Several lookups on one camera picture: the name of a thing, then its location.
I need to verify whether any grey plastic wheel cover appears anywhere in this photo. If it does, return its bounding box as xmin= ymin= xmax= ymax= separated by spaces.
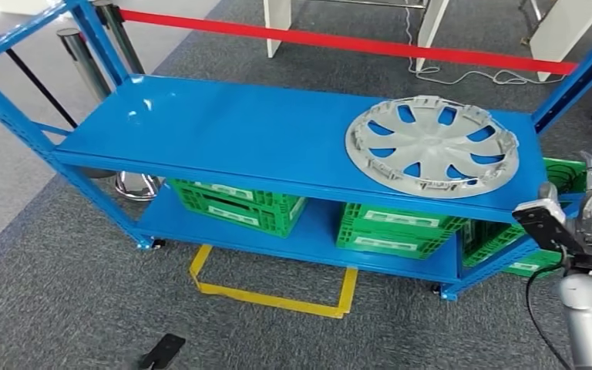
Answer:
xmin=344 ymin=95 xmax=520 ymax=200

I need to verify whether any blue metal shelf rack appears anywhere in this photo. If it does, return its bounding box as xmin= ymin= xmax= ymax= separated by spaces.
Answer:
xmin=0 ymin=0 xmax=592 ymax=302

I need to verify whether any green open plastic crate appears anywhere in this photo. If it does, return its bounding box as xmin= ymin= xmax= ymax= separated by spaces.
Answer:
xmin=460 ymin=156 xmax=589 ymax=280

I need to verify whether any white table leg panel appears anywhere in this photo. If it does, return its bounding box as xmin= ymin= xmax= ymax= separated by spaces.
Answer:
xmin=529 ymin=0 xmax=592 ymax=83
xmin=415 ymin=0 xmax=451 ymax=73
xmin=264 ymin=0 xmax=294 ymax=59

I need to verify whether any green folded plastic crate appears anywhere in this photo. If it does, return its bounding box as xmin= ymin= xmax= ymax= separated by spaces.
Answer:
xmin=176 ymin=193 xmax=308 ymax=240
xmin=166 ymin=177 xmax=308 ymax=213
xmin=335 ymin=224 xmax=456 ymax=261
xmin=341 ymin=202 xmax=469 ymax=241

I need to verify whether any metal table crossbar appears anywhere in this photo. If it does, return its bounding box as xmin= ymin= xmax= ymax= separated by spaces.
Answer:
xmin=321 ymin=0 xmax=427 ymax=10

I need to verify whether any red barrier belt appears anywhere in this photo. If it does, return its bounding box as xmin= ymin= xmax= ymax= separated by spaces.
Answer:
xmin=119 ymin=8 xmax=592 ymax=82

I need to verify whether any yellow floor tape outline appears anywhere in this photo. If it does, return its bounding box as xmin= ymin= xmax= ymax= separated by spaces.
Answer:
xmin=188 ymin=244 xmax=359 ymax=320

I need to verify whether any black barrier belt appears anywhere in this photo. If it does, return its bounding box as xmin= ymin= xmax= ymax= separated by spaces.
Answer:
xmin=0 ymin=1 xmax=79 ymax=129

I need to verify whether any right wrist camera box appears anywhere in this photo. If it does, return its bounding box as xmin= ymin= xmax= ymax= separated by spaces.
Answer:
xmin=511 ymin=197 xmax=587 ymax=255

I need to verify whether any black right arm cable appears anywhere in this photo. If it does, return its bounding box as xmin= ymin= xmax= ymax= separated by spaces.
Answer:
xmin=524 ymin=244 xmax=575 ymax=370

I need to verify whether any white floor cable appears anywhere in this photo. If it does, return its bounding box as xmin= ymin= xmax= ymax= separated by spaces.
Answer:
xmin=404 ymin=5 xmax=567 ymax=87

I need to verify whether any chrome stanchion post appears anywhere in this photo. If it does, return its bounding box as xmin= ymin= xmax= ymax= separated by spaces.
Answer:
xmin=92 ymin=0 xmax=146 ymax=76
xmin=55 ymin=28 xmax=163 ymax=202

